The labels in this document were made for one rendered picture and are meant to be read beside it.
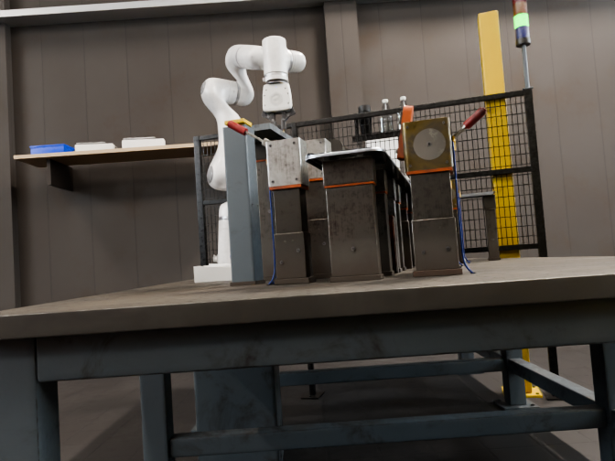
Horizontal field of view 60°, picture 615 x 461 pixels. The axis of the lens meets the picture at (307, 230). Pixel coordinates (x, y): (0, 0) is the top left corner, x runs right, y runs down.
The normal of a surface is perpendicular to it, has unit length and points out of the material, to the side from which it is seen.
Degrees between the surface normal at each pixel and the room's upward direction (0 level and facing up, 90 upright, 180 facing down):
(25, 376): 90
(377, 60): 90
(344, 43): 90
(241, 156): 90
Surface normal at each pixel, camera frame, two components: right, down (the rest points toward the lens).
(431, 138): -0.28, -0.04
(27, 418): 0.00, -0.06
